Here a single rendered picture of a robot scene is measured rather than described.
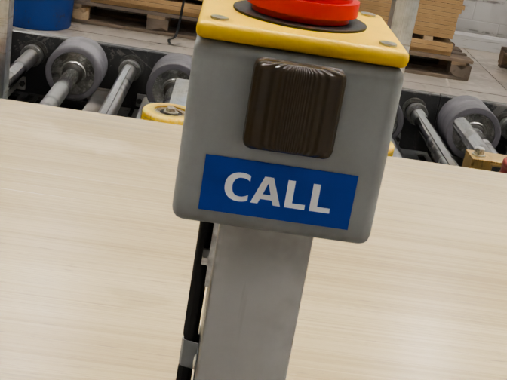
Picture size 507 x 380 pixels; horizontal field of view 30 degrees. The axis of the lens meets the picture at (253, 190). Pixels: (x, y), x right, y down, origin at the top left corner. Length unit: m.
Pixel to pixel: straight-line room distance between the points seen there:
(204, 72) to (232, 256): 0.08
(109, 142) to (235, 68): 0.89
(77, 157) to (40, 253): 0.27
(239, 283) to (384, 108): 0.09
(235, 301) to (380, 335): 0.48
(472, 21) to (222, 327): 7.47
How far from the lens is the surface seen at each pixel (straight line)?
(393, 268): 0.96
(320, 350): 0.78
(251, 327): 0.36
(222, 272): 0.35
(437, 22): 6.43
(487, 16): 7.82
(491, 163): 1.53
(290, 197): 0.32
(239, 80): 0.31
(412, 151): 2.04
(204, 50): 0.31
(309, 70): 0.30
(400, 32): 1.45
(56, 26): 6.02
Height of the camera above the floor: 1.28
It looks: 20 degrees down
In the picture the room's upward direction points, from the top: 9 degrees clockwise
